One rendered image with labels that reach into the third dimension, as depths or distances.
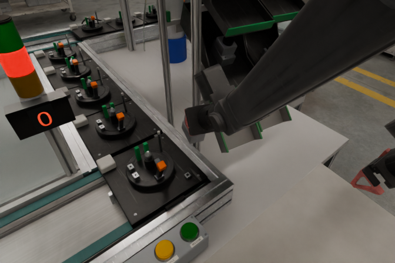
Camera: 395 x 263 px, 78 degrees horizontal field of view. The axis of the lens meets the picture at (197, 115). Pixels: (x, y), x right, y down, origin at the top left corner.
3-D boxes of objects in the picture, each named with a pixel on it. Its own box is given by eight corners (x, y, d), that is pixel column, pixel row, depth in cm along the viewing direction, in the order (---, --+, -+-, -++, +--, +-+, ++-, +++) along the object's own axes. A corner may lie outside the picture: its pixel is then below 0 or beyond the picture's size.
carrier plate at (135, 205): (207, 181, 72) (207, 176, 71) (133, 229, 61) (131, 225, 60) (164, 136, 87) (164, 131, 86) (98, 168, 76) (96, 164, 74)
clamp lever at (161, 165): (163, 176, 68) (167, 165, 62) (157, 179, 67) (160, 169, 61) (157, 165, 69) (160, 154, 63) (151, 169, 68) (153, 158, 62)
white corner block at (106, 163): (118, 171, 75) (115, 162, 73) (103, 178, 73) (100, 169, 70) (112, 161, 78) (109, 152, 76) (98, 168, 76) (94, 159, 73)
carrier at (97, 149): (163, 134, 88) (159, 105, 80) (96, 165, 77) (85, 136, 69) (133, 103, 103) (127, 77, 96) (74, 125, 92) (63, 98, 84)
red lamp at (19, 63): (37, 72, 50) (26, 49, 47) (8, 80, 47) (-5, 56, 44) (32, 63, 53) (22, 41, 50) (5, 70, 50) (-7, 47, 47)
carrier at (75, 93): (133, 103, 104) (127, 77, 96) (73, 125, 92) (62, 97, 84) (110, 80, 119) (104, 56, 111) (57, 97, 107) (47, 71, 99)
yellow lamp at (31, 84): (46, 93, 53) (37, 73, 50) (20, 101, 50) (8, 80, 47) (41, 83, 56) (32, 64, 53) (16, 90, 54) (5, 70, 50)
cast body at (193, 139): (204, 141, 68) (208, 123, 63) (189, 144, 66) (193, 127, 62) (192, 120, 73) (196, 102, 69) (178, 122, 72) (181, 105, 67)
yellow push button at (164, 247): (177, 253, 56) (176, 250, 55) (161, 265, 54) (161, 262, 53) (167, 239, 59) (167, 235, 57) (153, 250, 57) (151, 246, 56)
